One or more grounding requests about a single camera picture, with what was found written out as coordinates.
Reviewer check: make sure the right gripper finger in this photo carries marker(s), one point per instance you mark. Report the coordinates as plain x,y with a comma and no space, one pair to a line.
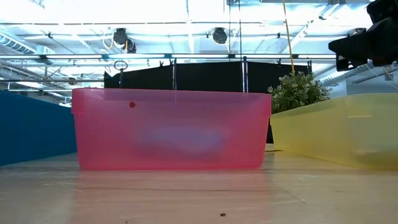
345,64
357,46

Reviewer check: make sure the blue orange granola bar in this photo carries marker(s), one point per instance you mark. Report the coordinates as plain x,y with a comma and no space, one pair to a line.
183,140

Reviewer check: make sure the small green potted plant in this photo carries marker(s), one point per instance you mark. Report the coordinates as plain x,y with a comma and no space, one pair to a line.
297,91

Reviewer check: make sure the yellow translucent plastic bin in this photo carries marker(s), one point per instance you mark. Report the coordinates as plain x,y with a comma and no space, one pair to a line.
335,133

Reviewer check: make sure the black round ceiling fixture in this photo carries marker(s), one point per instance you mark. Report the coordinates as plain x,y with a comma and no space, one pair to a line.
120,35
219,35

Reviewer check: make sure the black backdrop panel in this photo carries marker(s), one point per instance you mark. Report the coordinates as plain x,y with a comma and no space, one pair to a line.
205,74

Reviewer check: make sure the red translucent plastic bin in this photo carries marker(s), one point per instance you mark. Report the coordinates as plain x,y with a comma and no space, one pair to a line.
102,140

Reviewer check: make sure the dark blue plastic bin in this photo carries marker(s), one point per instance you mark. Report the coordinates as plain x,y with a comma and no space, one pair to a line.
31,127

